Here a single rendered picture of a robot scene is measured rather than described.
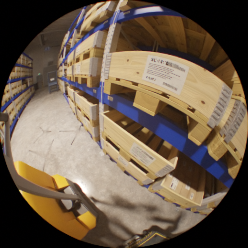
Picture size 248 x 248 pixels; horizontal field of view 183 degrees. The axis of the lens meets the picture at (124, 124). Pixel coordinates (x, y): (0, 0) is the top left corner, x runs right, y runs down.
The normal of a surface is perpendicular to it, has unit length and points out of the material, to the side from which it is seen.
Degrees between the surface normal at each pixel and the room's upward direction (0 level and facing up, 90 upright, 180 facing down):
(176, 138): 90
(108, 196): 0
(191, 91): 90
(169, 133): 90
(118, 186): 0
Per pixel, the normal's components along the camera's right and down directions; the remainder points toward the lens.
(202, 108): -0.65, 0.36
